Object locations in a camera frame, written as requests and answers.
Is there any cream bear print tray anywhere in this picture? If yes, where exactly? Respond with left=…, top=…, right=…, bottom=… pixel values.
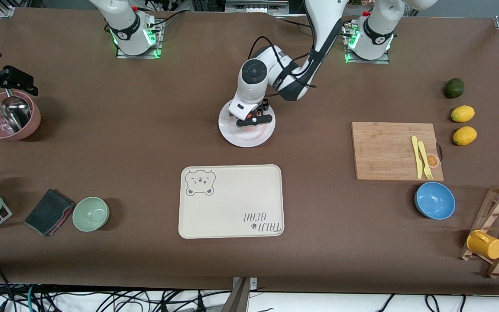
left=178, top=164, right=285, bottom=239

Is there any grey metal table bracket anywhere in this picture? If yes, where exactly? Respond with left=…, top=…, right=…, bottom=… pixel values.
left=232, top=277, right=258, bottom=290

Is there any shiny metal scoop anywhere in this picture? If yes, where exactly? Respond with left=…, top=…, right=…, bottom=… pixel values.
left=0, top=88, right=32, bottom=133

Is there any dark green lime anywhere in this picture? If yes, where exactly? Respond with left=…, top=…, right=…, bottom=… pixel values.
left=444, top=78, right=465, bottom=99

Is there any white round plate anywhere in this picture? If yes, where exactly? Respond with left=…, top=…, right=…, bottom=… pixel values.
left=218, top=101, right=276, bottom=148

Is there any black base cable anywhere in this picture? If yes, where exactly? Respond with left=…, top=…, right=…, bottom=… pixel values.
left=146, top=10, right=186, bottom=33
left=275, top=17, right=311, bottom=27

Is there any blue bowl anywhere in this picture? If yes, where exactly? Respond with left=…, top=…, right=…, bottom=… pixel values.
left=415, top=182, right=456, bottom=220

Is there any grey metal background box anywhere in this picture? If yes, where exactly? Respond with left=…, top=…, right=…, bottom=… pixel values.
left=225, top=0, right=289, bottom=14

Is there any yellow lemon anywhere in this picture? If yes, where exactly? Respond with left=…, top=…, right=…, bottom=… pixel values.
left=453, top=126, right=478, bottom=146
left=451, top=105, right=476, bottom=123

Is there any wooden cutting board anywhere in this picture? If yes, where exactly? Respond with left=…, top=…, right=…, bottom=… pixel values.
left=351, top=122, right=444, bottom=181

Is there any yellow plastic fork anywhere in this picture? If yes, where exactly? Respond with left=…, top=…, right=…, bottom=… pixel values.
left=418, top=141, right=434, bottom=180

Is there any yellow mug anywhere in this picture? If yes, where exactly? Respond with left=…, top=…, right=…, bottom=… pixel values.
left=467, top=230, right=499, bottom=260

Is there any pale green bowl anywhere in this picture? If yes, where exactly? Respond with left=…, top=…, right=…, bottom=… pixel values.
left=72, top=197, right=110, bottom=232

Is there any dark grey folded cloth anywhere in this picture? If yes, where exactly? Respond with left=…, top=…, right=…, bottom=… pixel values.
left=24, top=188, right=76, bottom=237

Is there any yellow plastic knife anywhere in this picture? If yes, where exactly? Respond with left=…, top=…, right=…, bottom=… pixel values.
left=411, top=136, right=424, bottom=179

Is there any dark angled mount bar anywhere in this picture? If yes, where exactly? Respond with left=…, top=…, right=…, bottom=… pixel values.
left=220, top=277, right=250, bottom=312

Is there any wooden peg mug rack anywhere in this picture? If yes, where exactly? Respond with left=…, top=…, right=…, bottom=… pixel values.
left=459, top=183, right=499, bottom=279

